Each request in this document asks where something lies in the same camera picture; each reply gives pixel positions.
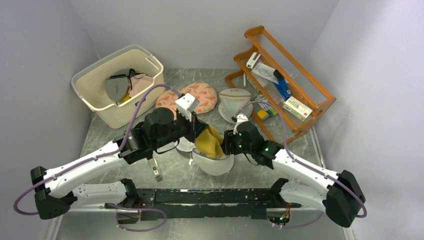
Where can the white green box on rack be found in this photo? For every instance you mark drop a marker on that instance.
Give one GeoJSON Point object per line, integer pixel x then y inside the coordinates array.
{"type": "Point", "coordinates": [297, 108]}

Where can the cream plastic laundry basket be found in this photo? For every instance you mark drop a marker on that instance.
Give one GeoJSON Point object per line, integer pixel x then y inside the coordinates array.
{"type": "Point", "coordinates": [89, 84]}

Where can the silver black stapler on table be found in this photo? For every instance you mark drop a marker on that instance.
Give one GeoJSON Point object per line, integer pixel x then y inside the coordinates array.
{"type": "Point", "coordinates": [153, 164]}

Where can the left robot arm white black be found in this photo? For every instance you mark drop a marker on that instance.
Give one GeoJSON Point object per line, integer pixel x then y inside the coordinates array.
{"type": "Point", "coordinates": [57, 190]}

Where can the white stapler on rack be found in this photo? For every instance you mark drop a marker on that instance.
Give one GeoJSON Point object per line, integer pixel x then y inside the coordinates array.
{"type": "Point", "coordinates": [252, 61]}

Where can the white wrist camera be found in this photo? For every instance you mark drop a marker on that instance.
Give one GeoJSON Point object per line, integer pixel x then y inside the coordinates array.
{"type": "Point", "coordinates": [239, 119]}
{"type": "Point", "coordinates": [186, 105]}

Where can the white mesh bag beige rim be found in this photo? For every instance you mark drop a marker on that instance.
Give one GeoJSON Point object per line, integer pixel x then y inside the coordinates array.
{"type": "Point", "coordinates": [231, 100]}

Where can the yellow bra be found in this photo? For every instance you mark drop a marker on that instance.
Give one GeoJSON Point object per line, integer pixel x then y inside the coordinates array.
{"type": "Point", "coordinates": [209, 143]}

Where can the grey black bra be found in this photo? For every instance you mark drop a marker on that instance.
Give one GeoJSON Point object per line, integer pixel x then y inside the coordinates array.
{"type": "Point", "coordinates": [118, 85]}

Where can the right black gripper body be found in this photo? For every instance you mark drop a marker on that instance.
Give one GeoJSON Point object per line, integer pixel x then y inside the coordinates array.
{"type": "Point", "coordinates": [234, 145]}

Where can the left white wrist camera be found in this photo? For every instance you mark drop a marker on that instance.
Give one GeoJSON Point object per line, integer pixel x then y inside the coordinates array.
{"type": "Point", "coordinates": [186, 105]}

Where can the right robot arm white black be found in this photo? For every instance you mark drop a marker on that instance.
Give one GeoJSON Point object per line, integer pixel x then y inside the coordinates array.
{"type": "Point", "coordinates": [337, 194]}

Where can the yellow block on rack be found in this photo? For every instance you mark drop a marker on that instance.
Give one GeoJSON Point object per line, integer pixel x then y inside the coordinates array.
{"type": "Point", "coordinates": [262, 114]}

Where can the white pen by rack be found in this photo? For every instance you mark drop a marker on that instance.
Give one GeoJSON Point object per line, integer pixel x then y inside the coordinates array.
{"type": "Point", "coordinates": [244, 81]}

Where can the white plastic packet on rack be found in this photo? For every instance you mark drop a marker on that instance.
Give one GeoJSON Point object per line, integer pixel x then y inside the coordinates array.
{"type": "Point", "coordinates": [265, 71]}

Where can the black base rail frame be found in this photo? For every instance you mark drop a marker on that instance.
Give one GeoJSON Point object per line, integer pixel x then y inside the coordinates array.
{"type": "Point", "coordinates": [177, 203]}

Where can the blue tool on rack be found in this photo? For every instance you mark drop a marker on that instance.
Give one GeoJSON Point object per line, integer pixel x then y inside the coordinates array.
{"type": "Point", "coordinates": [282, 85]}

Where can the pack of coloured markers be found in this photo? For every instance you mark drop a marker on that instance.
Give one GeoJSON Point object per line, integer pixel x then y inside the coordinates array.
{"type": "Point", "coordinates": [268, 109]}

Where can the pink floral mesh laundry bag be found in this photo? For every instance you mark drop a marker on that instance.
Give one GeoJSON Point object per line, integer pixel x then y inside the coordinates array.
{"type": "Point", "coordinates": [202, 91]}

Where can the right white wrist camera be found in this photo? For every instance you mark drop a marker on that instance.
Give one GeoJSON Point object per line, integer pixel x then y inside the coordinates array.
{"type": "Point", "coordinates": [239, 119]}

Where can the white cylindrical mesh laundry bag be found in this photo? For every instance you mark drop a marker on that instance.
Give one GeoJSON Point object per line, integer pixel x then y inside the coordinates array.
{"type": "Point", "coordinates": [210, 166]}

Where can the yellow item in basket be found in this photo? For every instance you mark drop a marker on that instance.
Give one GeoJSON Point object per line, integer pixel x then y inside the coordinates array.
{"type": "Point", "coordinates": [125, 98]}

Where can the pink cloth in basket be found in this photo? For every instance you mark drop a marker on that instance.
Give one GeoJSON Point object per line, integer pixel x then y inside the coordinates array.
{"type": "Point", "coordinates": [139, 83]}

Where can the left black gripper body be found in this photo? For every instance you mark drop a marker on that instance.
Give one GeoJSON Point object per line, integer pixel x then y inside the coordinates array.
{"type": "Point", "coordinates": [181, 127]}

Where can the orange wooden shelf rack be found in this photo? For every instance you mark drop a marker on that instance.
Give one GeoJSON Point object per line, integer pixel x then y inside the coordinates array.
{"type": "Point", "coordinates": [304, 87]}

